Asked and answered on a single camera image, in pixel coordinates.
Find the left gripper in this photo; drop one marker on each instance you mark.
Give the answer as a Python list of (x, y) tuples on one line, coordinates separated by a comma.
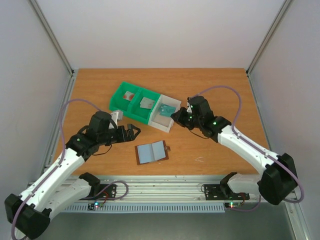
[(123, 138)]

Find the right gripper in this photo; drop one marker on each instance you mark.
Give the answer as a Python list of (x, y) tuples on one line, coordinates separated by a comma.
[(181, 117)]

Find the teal vip card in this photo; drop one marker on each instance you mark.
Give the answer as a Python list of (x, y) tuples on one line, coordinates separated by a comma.
[(167, 115), (166, 109)]

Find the white floral card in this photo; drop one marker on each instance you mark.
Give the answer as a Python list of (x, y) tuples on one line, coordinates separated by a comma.
[(143, 102)]

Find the brown leather card holder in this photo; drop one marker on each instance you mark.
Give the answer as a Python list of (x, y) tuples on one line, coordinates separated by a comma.
[(152, 152)]

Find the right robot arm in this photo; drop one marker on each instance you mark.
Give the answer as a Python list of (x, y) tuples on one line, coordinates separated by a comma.
[(277, 173)]

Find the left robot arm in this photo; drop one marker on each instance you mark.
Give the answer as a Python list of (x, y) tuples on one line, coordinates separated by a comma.
[(31, 212)]

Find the white vip card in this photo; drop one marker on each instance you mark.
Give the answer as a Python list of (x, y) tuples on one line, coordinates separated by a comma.
[(148, 103)]

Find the red patterned card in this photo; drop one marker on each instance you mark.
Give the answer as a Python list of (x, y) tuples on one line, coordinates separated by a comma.
[(128, 96)]

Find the white bin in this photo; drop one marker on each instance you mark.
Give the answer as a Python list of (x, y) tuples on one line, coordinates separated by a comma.
[(161, 122)]

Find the left green bin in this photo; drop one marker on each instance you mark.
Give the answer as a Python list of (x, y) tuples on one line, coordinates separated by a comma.
[(118, 102)]

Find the green bin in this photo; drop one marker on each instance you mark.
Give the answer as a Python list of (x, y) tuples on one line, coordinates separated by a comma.
[(142, 105), (118, 102)]

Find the middle green bin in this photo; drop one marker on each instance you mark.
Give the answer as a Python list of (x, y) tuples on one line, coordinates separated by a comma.
[(142, 105)]

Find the left controller board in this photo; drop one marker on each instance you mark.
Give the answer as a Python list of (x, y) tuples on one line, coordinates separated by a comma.
[(96, 205)]

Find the controller board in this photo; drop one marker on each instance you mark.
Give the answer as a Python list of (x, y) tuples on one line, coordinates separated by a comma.
[(96, 205), (233, 205)]

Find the right controller board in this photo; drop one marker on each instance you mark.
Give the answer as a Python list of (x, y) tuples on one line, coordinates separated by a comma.
[(233, 205)]

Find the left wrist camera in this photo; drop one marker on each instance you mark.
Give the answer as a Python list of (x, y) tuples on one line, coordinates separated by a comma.
[(116, 116)]

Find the aluminium rail frame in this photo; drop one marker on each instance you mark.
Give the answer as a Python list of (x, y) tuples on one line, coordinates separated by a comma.
[(160, 187)]

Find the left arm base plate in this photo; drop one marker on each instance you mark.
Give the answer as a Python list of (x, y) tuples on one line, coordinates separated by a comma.
[(107, 191)]

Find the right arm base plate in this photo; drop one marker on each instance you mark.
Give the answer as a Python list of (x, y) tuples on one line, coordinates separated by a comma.
[(214, 192)]

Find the grey slotted cable duct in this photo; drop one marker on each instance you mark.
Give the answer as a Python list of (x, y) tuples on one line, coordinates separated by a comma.
[(141, 208)]

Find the right frame post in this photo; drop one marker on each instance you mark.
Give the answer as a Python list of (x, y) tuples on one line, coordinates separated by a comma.
[(269, 34)]

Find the frame post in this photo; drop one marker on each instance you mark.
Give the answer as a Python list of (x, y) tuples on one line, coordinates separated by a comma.
[(269, 34), (45, 24)]

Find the left frame post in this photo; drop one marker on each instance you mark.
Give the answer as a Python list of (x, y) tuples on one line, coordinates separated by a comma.
[(45, 24)]

